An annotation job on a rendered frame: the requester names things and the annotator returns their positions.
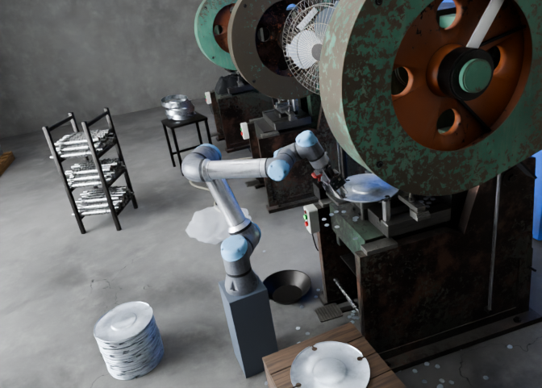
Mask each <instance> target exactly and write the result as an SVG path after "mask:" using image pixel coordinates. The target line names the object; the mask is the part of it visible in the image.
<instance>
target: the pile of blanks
mask: <svg viewBox="0 0 542 388"><path fill-rule="evenodd" d="M94 337H95V339H96V340H97V342H98V346H99V349H100V351H101V353H102V355H103V358H104V361H105V362H106V367H107V368H108V371H109V373H110V375H111V376H113V377H114V378H117V379H119V380H132V379H135V378H136V377H138V378H139V377H142V376H144V375H145V374H146V373H149V372H150V371H151V370H153V369H154V368H155V367H156V366H157V365H158V364H159V363H160V361H161V359H162V357H163V355H164V345H163V343H162V339H161V334H160V332H159V328H158V327H157V324H156V320H155V317H154V315H153V316H152V320H151V322H150V323H149V325H148V326H147V327H146V328H145V329H144V330H143V331H142V332H140V333H139V334H137V335H136V334H135V336H133V337H132V338H130V339H128V340H124V341H120V342H116V343H106V342H102V341H100V340H99V339H97V337H96V336H95V335H94Z"/></svg>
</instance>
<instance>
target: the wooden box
mask: <svg viewBox="0 0 542 388"><path fill-rule="evenodd" d="M324 341H337V342H341V343H345V344H349V345H351V346H353V347H354V348H356V349H357V350H359V351H360V352H361V353H362V355H363V357H358V358H357V360H358V361H362V360H363V359H362V358H366V360H367V362H368V363H369V368H370V379H369V384H368V385H367V387H366V388H406V387H405V386H404V384H403V383H402V382H401V381H400V379H399V378H398V377H397V376H396V374H395V373H394V372H393V371H392V370H391V368H390V367H389V366H388V365H387V364H386V363H385V362H384V361H383V360H382V358H381V357H380V356H379V355H378V353H376V351H375V350H374V349H373V347H372V346H371V345H370V344H369V342H368V341H367V340H366V339H365V338H364V337H363V336H362V335H361V333H360V332H359V331H358V330H357V329H356V327H355V326H354V325H353V324H352V322H350V323H346V324H345V325H342V326H340V327H337V328H334V329H332V330H330V331H328V332H324V333H322V334H320V335H318V336H315V337H312V338H310V339H308V340H304V341H303V342H300V343H298V344H295V345H292V346H290V347H288V348H284V349H282V350H280V351H278V352H275V353H272V354H270V355H268V356H266V357H262V360H263V362H264V367H265V374H266V378H267V382H268V386H269V388H295V387H297V388H299V387H301V386H302V384H301V383H297V384H296V385H295V386H293V384H292V381H291V378H290V369H291V365H292V363H293V361H294V359H295V357H296V356H297V355H298V354H299V353H300V352H301V351H302V350H303V349H305V348H307V347H309V346H312V350H313V351H316V350H317V348H316V347H314V345H315V344H317V343H319V342H324Z"/></svg>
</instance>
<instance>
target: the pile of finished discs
mask: <svg viewBox="0 0 542 388"><path fill-rule="evenodd" d="M314 347H316V348H317V350H316V351H313V350H312V346H309V347H307V348H305V349H303V350H302V351H301V352H300V353H299V354H298V355H297V356H296V357H295V359H294V361H293V363H292V365H291V369H290V378H291V381H292V384H293V386H295V385H296V384H297V383H301V384H302V386H301V387H299V388H366V387H367V385H368V384H369V379H370V368H369V363H368V362H367V360H366V358H362V359H363V360H362V361H358V360H357V358H358V357H363V355H362V353H361V352H360V351H359V350H357V349H356V348H354V347H353V346H351V345H349V344H345V343H341V342H337V341H324V342H319V343H317V344H315V345H314Z"/></svg>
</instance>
